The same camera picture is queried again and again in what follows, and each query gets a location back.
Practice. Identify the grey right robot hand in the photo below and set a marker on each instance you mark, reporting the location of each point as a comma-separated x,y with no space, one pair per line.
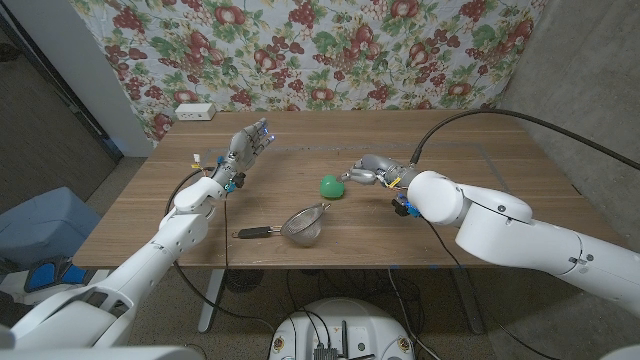
380,167

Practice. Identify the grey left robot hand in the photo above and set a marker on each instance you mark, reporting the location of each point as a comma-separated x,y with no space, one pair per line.
242,150

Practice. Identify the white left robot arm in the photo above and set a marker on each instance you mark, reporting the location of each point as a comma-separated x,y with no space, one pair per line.
175,235

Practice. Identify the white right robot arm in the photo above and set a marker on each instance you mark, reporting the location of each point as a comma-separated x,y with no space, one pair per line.
500,225

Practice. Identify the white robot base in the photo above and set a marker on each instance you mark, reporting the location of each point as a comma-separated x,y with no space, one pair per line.
370,325

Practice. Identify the green stress ball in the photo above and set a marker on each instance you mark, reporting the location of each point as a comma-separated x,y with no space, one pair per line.
331,187

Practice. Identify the white power strip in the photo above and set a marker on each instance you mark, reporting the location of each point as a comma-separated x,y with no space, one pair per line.
195,112

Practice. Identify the floral fruit print backdrop cloth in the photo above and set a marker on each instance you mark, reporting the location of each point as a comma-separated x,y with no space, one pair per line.
300,50

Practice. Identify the black round fan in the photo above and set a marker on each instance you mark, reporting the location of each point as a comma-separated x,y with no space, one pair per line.
243,280

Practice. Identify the white table leg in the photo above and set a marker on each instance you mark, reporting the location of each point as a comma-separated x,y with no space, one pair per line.
211,300

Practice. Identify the dark table leg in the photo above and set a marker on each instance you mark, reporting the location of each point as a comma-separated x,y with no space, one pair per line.
470,305

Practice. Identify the blue grey bin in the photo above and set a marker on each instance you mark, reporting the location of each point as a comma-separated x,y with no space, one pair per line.
45,225

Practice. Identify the blue padded black device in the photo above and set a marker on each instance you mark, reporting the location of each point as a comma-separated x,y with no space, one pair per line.
50,274

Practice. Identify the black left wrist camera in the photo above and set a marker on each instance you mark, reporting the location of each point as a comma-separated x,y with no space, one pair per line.
235,183

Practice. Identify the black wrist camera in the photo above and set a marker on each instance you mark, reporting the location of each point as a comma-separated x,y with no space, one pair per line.
406,207
235,183

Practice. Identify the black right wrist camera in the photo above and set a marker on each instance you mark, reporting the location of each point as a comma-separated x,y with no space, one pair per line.
406,207

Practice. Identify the black door frame rail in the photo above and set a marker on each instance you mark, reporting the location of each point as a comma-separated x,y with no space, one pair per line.
112,150

